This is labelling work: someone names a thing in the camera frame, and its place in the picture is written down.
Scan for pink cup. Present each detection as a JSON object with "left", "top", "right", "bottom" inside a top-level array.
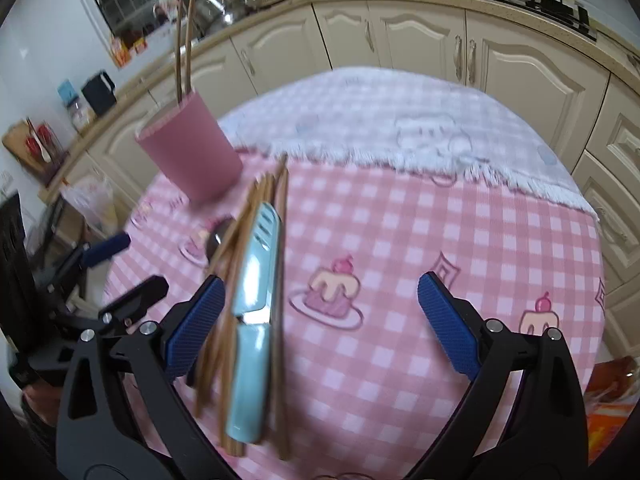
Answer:
[{"left": 135, "top": 89, "right": 244, "bottom": 206}]

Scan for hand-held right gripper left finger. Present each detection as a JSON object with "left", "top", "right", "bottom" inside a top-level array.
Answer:
[{"left": 55, "top": 275, "right": 236, "bottom": 480}]

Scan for red utensil holder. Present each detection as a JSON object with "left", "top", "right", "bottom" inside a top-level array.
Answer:
[{"left": 25, "top": 120, "right": 68, "bottom": 171}]

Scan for clear plastic bag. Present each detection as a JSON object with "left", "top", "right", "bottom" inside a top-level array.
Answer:
[{"left": 60, "top": 177, "right": 116, "bottom": 241}]

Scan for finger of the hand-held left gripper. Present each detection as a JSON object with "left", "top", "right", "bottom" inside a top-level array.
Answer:
[
  {"left": 98, "top": 275, "right": 170, "bottom": 332},
  {"left": 36, "top": 232, "right": 132, "bottom": 294}
]

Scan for black gas hob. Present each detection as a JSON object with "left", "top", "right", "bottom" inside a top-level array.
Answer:
[{"left": 375, "top": 0, "right": 598, "bottom": 43}]

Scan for white checkered cloth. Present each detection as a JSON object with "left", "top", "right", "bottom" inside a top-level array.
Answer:
[{"left": 217, "top": 66, "right": 601, "bottom": 221}]

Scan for black container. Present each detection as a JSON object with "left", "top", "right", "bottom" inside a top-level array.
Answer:
[{"left": 81, "top": 71, "right": 118, "bottom": 116}]

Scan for metal pot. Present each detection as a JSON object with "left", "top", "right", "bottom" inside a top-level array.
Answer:
[{"left": 192, "top": 0, "right": 248, "bottom": 36}]

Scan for clear jar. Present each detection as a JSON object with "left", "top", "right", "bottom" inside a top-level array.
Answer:
[{"left": 67, "top": 97, "right": 97, "bottom": 133}]

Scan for metal spoon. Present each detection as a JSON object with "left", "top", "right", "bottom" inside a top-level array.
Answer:
[{"left": 205, "top": 217, "right": 236, "bottom": 266}]

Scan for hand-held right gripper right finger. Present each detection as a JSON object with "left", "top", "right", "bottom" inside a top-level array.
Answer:
[{"left": 405, "top": 271, "right": 587, "bottom": 480}]

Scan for cream kitchen base cabinets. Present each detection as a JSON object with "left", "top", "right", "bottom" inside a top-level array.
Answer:
[{"left": 37, "top": 0, "right": 640, "bottom": 311}]

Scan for orange snack box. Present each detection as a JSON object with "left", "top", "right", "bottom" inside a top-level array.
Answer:
[{"left": 110, "top": 35, "right": 133, "bottom": 68}]

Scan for orange object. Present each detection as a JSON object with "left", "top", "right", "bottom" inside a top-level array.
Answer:
[{"left": 585, "top": 355, "right": 640, "bottom": 461}]

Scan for wooden cutting board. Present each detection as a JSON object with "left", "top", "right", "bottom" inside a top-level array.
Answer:
[{"left": 1, "top": 119, "right": 51, "bottom": 181}]

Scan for light blue sheathed knife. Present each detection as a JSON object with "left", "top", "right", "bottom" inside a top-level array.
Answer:
[{"left": 223, "top": 201, "right": 285, "bottom": 445}]

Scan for pink checkered tablecloth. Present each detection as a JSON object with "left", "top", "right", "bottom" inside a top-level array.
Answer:
[{"left": 102, "top": 147, "right": 608, "bottom": 480}]

